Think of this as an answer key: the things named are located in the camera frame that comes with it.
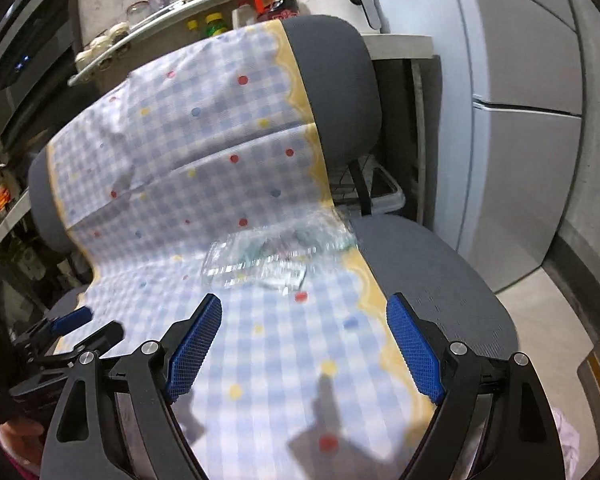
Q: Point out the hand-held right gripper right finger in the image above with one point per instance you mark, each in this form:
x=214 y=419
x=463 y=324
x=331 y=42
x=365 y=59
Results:
x=415 y=347

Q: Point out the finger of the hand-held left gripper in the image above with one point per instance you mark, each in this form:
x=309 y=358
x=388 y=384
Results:
x=105 y=337
x=72 y=319

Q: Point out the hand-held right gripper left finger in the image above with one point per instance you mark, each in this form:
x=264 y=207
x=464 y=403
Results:
x=192 y=347

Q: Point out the clear plastic blister tray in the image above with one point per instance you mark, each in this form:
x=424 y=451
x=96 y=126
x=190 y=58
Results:
x=245 y=267

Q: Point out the clear plastic film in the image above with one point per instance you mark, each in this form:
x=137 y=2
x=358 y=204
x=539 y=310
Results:
x=325 y=232

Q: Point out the bin with pink bag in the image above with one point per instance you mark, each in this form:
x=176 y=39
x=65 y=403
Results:
x=567 y=435

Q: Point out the person's left forearm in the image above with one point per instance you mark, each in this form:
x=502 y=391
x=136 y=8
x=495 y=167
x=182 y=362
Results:
x=17 y=467

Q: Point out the person's left hand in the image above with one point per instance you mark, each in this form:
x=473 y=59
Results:
x=22 y=437

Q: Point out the grey office chair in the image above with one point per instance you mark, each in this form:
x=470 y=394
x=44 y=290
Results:
x=430 y=270

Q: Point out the jar with orange label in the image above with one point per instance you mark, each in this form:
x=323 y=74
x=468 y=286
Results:
x=0 y=197

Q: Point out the grey plastic basket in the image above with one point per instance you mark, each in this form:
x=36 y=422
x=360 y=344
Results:
x=387 y=200

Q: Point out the grey refrigerator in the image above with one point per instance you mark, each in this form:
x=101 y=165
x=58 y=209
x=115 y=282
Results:
x=505 y=160

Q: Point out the checked dotted cloth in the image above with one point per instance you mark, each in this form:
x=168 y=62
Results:
x=205 y=125

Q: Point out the black kitchen appliance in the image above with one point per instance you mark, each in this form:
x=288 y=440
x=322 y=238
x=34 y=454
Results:
x=25 y=60

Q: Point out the glass jar with cream lid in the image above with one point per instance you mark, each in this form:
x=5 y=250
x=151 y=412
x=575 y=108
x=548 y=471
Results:
x=98 y=46
x=118 y=32

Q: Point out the metal kitchen rack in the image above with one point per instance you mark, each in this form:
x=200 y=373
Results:
x=130 y=36

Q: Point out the yellow cap jar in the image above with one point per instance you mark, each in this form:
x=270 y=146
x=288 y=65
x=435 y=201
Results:
x=193 y=26
x=215 y=25

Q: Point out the white plastic bottle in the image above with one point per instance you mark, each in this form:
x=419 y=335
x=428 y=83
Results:
x=243 y=16

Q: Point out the dark bottle with red label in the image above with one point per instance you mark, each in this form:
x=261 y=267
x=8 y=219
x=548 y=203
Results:
x=277 y=5

